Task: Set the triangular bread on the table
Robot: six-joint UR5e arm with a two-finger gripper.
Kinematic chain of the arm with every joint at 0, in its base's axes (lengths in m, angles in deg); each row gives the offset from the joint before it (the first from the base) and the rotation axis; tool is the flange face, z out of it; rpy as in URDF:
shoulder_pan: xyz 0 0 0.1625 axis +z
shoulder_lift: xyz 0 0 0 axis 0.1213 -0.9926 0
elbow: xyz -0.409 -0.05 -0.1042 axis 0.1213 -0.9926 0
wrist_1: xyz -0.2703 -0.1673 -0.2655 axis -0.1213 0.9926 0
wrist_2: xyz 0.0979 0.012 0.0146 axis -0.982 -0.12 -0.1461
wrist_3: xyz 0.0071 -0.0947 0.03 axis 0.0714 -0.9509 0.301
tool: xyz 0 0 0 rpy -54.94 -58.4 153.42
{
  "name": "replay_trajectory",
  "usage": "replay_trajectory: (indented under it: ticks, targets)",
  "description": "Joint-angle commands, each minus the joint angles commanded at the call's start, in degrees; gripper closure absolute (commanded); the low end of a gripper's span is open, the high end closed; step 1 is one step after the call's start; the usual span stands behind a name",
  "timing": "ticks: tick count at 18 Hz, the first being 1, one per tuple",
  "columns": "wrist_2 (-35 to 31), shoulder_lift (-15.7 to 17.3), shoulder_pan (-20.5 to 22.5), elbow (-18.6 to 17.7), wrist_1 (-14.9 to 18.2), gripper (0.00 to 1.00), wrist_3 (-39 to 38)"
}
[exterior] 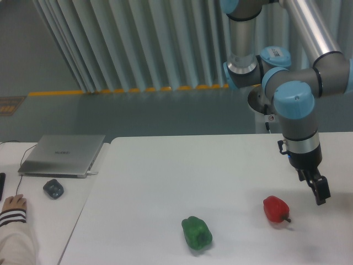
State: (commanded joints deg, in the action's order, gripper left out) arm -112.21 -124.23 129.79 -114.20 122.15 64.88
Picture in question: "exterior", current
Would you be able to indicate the cream striped sleeve forearm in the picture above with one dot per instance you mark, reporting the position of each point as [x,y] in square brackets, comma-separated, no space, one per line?
[17,244]

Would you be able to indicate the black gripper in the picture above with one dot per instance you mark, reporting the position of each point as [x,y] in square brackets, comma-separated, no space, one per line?
[306,165]

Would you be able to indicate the black phone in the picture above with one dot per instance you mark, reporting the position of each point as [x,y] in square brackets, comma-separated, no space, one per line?
[2,183]

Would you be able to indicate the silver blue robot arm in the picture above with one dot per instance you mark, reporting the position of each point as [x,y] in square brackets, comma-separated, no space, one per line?
[292,94]

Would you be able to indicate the dark grey small case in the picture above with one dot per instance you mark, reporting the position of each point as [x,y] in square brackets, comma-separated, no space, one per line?
[53,189]

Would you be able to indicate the green bell pepper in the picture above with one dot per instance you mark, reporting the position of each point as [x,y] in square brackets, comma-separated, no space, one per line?
[196,233]

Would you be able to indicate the red bell pepper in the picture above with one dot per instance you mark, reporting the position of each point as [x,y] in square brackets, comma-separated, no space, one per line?
[276,210]

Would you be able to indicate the person's hand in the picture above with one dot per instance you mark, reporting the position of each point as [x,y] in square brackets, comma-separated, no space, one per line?
[15,205]

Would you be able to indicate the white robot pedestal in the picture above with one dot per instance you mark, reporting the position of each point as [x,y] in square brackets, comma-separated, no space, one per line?
[265,119]

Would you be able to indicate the silver laptop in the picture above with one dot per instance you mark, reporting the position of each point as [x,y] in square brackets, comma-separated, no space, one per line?
[67,156]

